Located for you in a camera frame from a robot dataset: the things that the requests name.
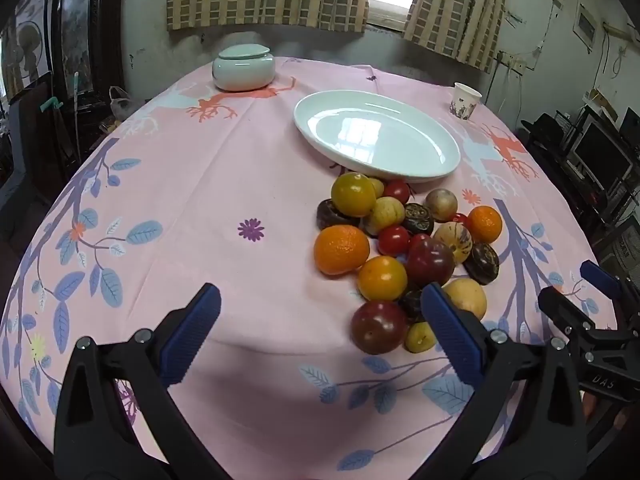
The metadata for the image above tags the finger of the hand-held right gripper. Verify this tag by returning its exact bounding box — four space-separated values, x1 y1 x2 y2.
538 285 640 361
580 260 640 311

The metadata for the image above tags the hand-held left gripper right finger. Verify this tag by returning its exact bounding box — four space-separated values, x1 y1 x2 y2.
415 281 588 480

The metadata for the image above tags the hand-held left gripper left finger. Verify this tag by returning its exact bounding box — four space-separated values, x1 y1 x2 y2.
54 282 236 480

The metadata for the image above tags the dark brown wrinkled fruit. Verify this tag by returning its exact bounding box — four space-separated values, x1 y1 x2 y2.
465 242 501 286
401 203 435 236
316 198 362 231
397 287 431 323

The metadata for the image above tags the dark purple tomato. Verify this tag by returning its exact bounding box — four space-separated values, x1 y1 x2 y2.
405 234 456 288
350 300 408 356

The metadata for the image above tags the yellow-orange tomato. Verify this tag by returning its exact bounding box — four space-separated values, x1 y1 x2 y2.
356 255 408 302

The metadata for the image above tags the pale striped pepino melon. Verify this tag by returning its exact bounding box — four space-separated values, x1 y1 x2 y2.
362 196 407 235
432 221 473 265

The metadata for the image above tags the orange mandarin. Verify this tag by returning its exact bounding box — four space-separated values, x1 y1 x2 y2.
313 224 371 276
466 205 503 245

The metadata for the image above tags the tan round passion fruit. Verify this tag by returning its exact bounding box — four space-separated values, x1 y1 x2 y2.
425 188 459 223

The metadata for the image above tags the yellow-green tomato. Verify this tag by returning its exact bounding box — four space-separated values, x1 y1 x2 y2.
330 172 377 218

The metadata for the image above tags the white oval plate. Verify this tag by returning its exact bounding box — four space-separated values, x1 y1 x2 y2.
293 90 462 182

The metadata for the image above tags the computer monitor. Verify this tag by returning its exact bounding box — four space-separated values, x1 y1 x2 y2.
570 120 635 193

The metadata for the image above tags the pink printed tablecloth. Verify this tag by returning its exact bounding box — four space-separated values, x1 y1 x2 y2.
0 55 621 466

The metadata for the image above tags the black speaker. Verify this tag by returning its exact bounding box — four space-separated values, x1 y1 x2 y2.
620 107 640 146

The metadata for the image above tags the black electronic device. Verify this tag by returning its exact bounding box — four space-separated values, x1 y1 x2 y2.
520 112 571 153

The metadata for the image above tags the white patterned paper cup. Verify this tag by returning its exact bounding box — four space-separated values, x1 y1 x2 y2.
448 81 483 122

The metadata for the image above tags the white plastic bag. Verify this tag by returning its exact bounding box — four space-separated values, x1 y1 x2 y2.
109 86 133 120

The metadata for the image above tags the pale green lidded ceramic jar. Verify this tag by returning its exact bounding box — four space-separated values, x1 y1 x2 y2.
211 45 277 92

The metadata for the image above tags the dark wooden cabinet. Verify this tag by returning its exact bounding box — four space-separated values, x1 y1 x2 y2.
47 0 126 126

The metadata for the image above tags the white wall electrical box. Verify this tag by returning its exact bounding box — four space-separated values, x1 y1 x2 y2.
574 2 598 51

